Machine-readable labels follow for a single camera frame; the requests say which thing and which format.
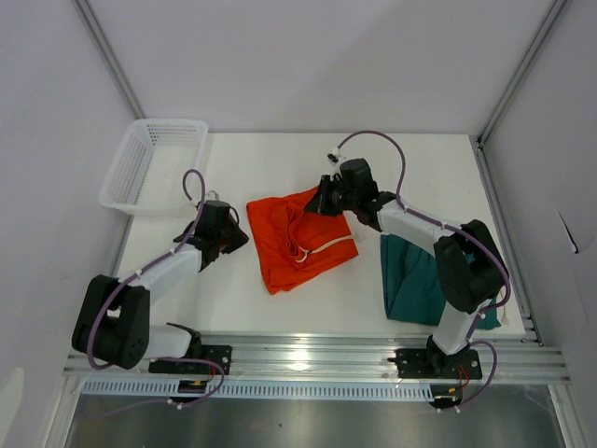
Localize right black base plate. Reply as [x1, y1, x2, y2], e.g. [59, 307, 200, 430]
[386, 348, 482, 380]

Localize right table edge rail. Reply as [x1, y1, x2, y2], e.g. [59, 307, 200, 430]
[473, 135, 545, 346]

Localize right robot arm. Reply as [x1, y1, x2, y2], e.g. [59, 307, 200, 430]
[304, 154, 512, 377]

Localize green shorts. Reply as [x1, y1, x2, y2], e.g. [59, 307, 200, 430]
[381, 234, 505, 326]

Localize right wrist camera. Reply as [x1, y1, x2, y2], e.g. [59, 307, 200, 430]
[326, 147, 343, 166]

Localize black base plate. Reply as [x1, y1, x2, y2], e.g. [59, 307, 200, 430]
[148, 344, 233, 375]
[386, 348, 482, 380]

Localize white plastic basket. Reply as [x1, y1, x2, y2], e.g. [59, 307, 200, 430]
[99, 119, 209, 217]

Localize right aluminium frame post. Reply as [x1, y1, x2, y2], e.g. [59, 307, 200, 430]
[477, 0, 571, 148]

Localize aluminium mounting rail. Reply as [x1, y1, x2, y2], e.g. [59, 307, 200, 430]
[62, 329, 571, 385]

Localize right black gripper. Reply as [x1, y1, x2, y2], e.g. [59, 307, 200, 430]
[304, 175, 359, 218]

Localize orange shorts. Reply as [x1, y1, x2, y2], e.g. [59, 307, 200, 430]
[246, 188, 358, 295]

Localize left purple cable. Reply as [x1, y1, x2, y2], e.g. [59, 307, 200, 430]
[86, 168, 225, 416]

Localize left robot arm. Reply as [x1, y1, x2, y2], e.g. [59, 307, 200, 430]
[71, 200, 249, 373]

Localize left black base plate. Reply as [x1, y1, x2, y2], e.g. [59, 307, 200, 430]
[148, 344, 233, 375]

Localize white slotted cable duct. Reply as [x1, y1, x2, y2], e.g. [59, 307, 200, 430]
[81, 376, 464, 402]

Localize left aluminium frame post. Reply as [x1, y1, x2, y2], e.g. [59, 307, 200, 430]
[72, 0, 146, 119]

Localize aluminium frame post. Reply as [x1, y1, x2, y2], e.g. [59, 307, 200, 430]
[477, 0, 571, 148]
[72, 0, 146, 119]

